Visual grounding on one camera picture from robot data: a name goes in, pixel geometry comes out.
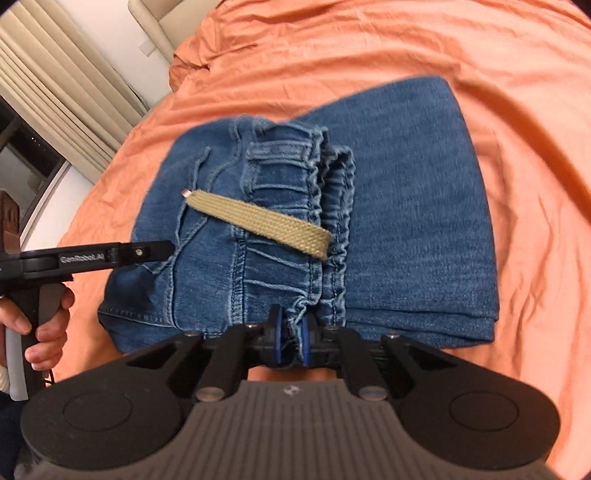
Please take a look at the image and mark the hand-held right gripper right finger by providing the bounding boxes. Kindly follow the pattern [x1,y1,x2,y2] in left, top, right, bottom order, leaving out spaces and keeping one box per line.
[295,314,459,401]

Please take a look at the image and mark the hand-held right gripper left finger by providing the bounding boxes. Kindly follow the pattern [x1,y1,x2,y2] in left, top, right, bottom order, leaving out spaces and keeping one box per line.
[124,305,288,401]

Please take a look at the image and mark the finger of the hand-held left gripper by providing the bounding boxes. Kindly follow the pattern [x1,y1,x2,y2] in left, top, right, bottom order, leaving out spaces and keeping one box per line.
[117,240,177,269]

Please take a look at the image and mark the blue denim pants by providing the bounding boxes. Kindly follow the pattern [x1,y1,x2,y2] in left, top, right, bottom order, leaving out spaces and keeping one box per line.
[98,76,502,366]

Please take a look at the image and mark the person's left hand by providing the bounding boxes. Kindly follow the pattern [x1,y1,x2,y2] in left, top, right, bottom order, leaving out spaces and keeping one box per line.
[0,286,75,370]

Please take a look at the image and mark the dark window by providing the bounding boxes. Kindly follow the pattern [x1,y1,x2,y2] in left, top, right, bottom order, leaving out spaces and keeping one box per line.
[0,100,71,252]

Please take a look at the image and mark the khaki woven belt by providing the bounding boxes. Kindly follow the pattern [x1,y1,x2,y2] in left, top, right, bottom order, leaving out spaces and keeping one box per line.
[182,188,334,267]

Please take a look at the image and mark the beige pleated curtain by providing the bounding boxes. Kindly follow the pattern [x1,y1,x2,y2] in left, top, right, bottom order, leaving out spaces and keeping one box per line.
[0,21,149,186]

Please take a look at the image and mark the beige upholstered headboard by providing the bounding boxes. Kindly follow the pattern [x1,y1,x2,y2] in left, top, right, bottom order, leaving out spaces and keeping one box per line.
[128,0,219,64]

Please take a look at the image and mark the orange duvet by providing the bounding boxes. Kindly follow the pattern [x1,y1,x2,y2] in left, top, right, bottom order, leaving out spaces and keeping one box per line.
[55,0,591,462]

